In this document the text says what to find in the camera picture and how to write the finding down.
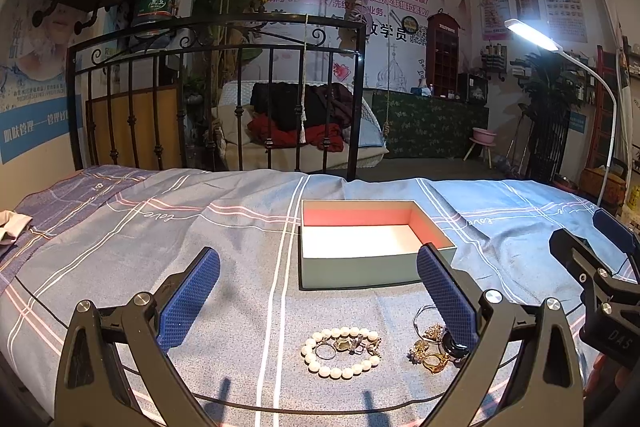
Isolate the black iron bed frame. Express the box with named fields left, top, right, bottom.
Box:
left=65, top=13, right=367, bottom=181

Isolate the red phone booth cabinet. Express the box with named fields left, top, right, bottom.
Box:
left=425, top=11, right=460, bottom=98

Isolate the red cloth on chair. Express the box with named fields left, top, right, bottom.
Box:
left=247, top=115, right=344, bottom=153

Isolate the dark green covered counter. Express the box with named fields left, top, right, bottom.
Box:
left=369, top=90, right=489, bottom=159

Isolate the beige cloth on bed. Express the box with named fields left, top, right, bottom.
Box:
left=0, top=210, right=32, bottom=247

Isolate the white wicker swing chair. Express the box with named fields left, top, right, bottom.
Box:
left=214, top=79, right=391, bottom=172

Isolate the gold strap wrist watch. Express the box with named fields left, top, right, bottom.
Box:
left=440, top=329, right=470, bottom=360

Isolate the white floor lamp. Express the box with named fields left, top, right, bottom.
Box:
left=503, top=17, right=620, bottom=208

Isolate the open grey pink-lined box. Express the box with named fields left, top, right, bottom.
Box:
left=298, top=199, right=457, bottom=291

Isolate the thin silver bangle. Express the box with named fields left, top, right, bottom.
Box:
left=412, top=303, right=442, bottom=340

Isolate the white pearl bracelet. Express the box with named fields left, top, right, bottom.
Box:
left=299, top=326, right=383, bottom=381

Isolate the pink small stool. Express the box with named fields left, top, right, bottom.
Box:
left=463, top=128, right=497, bottom=168

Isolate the gold rings cluster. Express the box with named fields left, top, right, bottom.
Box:
left=312, top=335, right=382, bottom=361

